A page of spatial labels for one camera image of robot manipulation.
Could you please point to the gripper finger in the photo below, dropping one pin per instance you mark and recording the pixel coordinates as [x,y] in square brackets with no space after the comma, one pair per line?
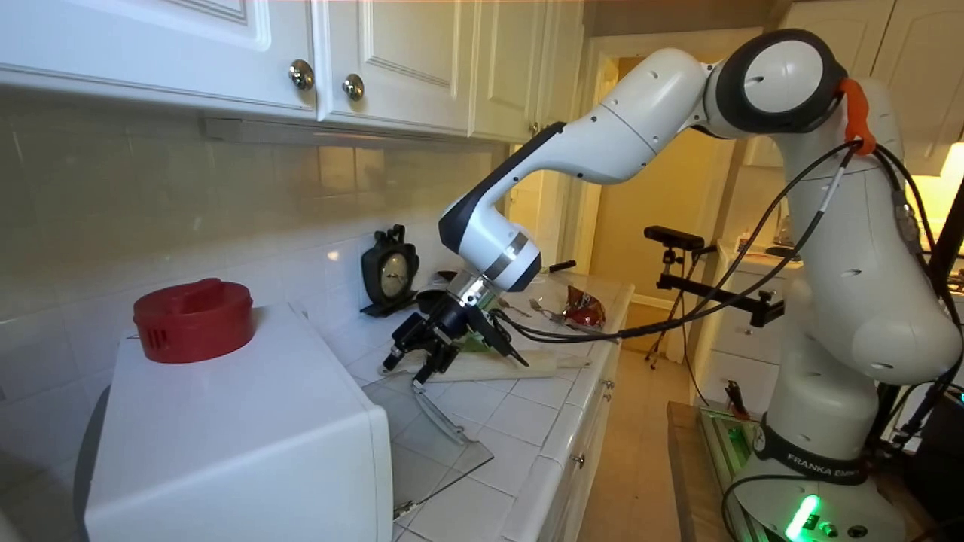
[407,335]
[437,361]

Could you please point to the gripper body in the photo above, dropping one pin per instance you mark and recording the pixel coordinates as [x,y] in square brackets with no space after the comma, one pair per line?
[452,322]

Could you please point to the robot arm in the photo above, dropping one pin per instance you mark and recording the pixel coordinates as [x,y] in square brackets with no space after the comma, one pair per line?
[851,301]

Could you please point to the glass toaster oven door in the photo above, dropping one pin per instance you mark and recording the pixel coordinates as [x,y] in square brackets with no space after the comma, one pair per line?
[429,444]

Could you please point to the white toaster oven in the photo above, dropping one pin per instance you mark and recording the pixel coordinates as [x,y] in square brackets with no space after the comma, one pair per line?
[241,436]

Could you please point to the narrow white cabinet door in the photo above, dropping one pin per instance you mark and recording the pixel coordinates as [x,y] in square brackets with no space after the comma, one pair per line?
[520,68]

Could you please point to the wide white cabinet door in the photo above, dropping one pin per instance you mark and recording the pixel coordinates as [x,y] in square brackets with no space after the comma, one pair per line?
[151,45]

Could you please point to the black table clock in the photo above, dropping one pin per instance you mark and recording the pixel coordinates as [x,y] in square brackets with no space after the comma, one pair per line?
[390,272]

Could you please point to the wooden cutting board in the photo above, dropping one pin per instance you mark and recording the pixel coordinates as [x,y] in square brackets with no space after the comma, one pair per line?
[504,366]

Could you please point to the metal fork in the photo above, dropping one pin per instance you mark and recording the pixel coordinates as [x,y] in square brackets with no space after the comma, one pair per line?
[544,309]

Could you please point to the red snack bag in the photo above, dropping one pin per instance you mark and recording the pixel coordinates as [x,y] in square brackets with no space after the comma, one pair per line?
[584,309]

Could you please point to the red plastic container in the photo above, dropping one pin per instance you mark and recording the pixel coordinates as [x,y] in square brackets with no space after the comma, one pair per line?
[194,320]

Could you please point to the metal cabinet knob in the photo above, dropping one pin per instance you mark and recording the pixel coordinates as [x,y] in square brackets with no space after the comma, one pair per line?
[353,87]
[302,74]

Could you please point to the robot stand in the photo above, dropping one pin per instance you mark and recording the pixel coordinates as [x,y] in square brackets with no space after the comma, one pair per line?
[700,467]

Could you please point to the white base cabinet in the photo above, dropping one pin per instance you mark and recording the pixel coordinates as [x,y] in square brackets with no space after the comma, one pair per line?
[742,339]

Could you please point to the white upper cabinet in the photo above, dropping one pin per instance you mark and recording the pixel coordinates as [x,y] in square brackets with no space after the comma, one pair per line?
[301,53]

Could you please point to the camera on tripod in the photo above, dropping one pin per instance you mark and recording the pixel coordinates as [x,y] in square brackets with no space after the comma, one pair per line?
[672,238]

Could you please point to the white wall cabinet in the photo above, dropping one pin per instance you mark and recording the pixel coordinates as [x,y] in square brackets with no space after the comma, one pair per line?
[904,60]

